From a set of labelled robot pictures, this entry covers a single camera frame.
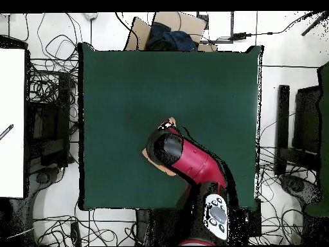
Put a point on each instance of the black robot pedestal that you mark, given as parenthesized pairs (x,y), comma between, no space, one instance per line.
(142,223)

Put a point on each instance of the white panel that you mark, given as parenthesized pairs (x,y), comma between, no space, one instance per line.
(12,90)

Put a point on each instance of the black upright post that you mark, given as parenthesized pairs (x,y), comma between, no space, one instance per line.
(282,115)

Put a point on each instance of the black equipment rack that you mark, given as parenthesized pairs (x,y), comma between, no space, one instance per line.
(46,123)

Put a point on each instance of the spare dark green cloth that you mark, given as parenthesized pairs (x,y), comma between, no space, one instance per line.
(325,115)

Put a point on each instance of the black tripod leg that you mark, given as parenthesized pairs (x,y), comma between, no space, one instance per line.
(314,24)

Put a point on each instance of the white round device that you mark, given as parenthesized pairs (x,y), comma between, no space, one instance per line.
(90,16)

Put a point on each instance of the thin black metal frame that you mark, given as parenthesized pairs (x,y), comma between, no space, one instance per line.
(232,23)

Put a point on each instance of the black power strip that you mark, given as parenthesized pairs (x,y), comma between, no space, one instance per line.
(75,232)

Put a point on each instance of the black box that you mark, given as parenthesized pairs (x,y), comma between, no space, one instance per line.
(254,221)

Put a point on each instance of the dark green table cloth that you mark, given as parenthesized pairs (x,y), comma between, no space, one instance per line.
(128,90)

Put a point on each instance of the black stand base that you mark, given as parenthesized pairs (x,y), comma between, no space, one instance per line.
(295,186)
(42,178)

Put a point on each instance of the black power adapter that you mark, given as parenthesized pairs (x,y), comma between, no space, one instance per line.
(240,36)

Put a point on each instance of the blue jeans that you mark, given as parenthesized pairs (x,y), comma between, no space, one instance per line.
(177,38)

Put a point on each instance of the orange terry towel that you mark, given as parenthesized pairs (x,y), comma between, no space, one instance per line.
(147,155)

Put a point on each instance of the small dark strip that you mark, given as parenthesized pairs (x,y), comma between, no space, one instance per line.
(6,131)

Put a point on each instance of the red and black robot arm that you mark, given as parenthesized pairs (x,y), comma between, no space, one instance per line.
(195,159)

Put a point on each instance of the brown cardboard box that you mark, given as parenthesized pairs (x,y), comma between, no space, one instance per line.
(190,24)

